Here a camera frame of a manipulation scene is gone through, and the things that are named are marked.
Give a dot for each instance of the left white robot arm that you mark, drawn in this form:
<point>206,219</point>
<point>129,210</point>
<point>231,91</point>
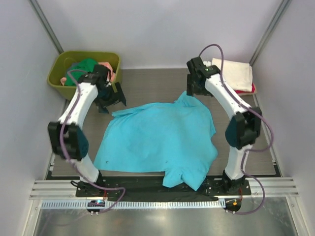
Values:
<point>66,135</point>

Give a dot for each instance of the folded red t shirt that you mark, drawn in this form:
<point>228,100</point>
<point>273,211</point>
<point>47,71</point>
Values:
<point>242,92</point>

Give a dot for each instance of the aluminium frame post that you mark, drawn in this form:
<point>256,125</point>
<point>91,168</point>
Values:
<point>46,25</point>
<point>282,8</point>

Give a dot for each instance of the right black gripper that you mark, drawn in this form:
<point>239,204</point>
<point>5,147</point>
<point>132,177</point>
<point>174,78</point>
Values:
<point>193,89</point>

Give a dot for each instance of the folded cream t shirt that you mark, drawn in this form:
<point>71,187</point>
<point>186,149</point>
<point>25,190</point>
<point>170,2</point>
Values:
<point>238,75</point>

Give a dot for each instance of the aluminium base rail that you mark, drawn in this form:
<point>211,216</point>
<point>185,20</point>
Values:
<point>62,189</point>

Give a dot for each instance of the right aluminium frame post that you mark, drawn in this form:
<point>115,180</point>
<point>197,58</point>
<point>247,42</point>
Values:
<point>282,8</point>

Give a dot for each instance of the white slotted cable duct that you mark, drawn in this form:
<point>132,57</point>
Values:
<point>100,205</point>

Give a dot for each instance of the salmon pink t shirt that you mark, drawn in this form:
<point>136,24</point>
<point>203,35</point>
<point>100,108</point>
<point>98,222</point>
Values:
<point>85,65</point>

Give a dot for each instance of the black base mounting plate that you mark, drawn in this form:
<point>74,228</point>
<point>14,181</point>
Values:
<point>150,188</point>

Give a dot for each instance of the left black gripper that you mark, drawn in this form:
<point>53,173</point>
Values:
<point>116,97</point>

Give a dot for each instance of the light blue t shirt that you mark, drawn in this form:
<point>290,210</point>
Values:
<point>173,138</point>

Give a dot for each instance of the left aluminium frame post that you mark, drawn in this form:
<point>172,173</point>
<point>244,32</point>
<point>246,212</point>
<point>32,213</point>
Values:
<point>46,25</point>

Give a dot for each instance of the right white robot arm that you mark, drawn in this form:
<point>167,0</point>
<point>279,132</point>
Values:
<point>244,126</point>

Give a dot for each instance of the green t shirt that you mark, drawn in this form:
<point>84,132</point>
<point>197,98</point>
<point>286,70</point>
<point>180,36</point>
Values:
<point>76,73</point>

